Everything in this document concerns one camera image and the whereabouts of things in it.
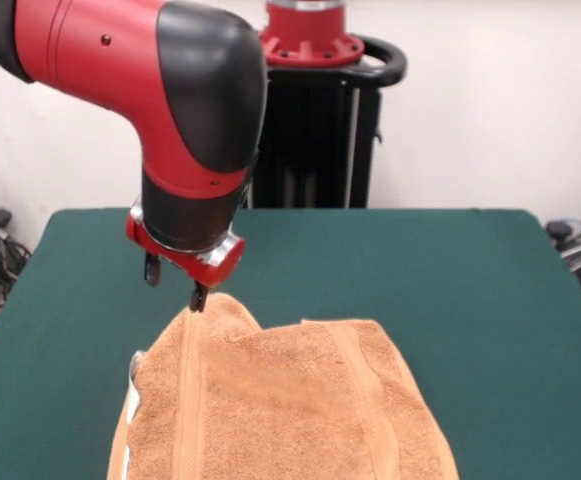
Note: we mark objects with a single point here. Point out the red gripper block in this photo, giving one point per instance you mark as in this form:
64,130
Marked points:
215,272

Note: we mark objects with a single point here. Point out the tan terry towel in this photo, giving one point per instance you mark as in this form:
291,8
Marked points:
290,400

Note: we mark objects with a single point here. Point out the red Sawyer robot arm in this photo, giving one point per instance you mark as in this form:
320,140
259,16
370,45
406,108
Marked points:
145,75

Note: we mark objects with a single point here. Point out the dark green table cloth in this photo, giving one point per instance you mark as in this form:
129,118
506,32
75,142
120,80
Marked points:
470,275

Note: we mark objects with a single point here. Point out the small black power adapter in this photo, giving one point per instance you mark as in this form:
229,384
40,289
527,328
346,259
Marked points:
559,230

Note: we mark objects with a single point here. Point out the white round object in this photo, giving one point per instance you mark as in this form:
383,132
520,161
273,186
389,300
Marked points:
576,255

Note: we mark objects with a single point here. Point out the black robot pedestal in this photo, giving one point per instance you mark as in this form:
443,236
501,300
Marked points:
320,150

